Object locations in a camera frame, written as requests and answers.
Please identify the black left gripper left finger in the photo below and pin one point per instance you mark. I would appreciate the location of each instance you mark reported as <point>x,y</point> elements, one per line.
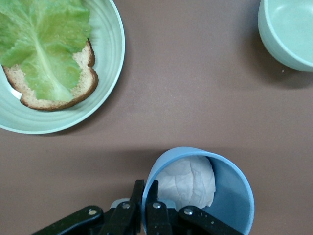
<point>117,220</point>

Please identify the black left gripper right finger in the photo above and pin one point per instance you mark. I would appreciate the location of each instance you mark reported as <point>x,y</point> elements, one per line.
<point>156,220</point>

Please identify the light blue plastic cup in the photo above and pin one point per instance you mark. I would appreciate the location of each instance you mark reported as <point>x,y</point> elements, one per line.
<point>232,191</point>

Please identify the white crumpled tissue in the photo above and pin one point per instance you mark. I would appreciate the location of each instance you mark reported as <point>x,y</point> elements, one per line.
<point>188,181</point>

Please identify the brown bread slice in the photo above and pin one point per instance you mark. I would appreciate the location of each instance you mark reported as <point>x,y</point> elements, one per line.
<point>83,90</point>

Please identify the pale green plate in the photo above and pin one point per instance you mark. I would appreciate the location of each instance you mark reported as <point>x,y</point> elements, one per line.
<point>107,49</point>

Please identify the green lettuce leaf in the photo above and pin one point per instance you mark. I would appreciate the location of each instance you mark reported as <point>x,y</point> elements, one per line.
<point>44,49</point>

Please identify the pale green bowl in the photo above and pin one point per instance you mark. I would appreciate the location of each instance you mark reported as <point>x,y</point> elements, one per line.
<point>288,29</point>

